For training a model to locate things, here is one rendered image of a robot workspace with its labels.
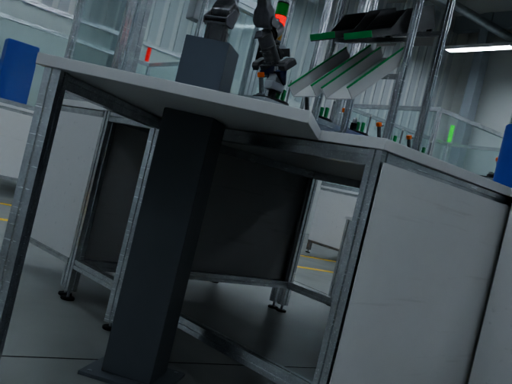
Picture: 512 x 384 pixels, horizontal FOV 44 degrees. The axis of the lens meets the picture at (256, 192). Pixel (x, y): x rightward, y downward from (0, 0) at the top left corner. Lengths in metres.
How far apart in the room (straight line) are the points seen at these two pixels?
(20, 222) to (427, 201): 1.10
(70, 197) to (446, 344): 1.72
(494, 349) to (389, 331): 0.51
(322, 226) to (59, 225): 5.50
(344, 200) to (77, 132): 5.32
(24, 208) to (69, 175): 1.33
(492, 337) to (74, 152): 1.92
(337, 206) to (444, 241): 6.03
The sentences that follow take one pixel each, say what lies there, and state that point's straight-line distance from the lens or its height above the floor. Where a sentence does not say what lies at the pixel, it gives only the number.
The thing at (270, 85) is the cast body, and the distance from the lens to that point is 2.33.
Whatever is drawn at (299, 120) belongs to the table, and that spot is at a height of 0.83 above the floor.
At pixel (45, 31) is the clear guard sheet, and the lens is 7.15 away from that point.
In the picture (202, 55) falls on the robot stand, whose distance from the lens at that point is 1.94.
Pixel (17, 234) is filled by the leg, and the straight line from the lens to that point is 1.69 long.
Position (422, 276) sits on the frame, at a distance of 1.92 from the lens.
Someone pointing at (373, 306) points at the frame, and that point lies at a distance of 1.76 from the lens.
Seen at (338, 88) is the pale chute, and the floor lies 1.03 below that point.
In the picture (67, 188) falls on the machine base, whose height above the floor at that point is 0.45.
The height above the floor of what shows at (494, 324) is 0.41.
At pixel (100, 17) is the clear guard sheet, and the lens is 3.19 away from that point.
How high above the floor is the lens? 0.66
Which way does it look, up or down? level
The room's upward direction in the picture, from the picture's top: 14 degrees clockwise
